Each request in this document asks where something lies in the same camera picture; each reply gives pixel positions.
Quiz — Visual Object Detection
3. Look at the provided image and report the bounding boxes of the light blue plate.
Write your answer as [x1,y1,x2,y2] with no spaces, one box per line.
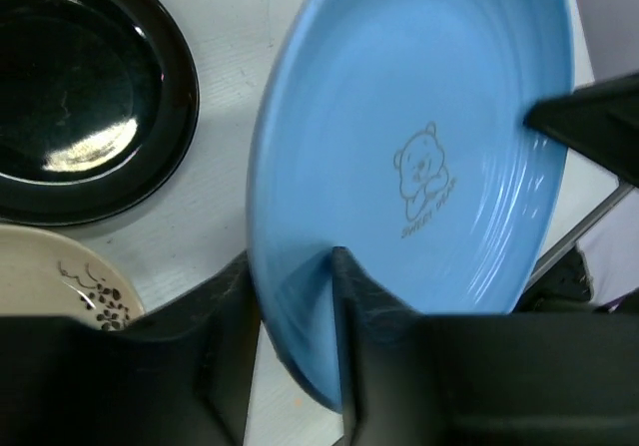
[246,0,574,411]

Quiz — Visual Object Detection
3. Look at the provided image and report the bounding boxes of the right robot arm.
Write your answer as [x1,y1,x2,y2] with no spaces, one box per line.
[515,72,638,314]

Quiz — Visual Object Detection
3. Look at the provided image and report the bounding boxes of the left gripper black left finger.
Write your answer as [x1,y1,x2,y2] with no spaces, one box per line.
[1,255,261,445]

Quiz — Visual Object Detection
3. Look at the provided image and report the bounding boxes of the black glossy plate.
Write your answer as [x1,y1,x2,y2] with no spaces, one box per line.
[1,0,200,226]

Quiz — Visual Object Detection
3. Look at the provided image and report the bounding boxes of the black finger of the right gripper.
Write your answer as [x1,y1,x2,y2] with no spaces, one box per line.
[523,73,639,187]

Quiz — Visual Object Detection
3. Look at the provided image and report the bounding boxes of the cream plate with black patch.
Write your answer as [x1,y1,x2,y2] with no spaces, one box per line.
[1,224,145,331]

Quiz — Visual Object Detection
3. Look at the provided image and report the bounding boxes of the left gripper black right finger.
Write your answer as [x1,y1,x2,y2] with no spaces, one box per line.
[331,247,638,445]

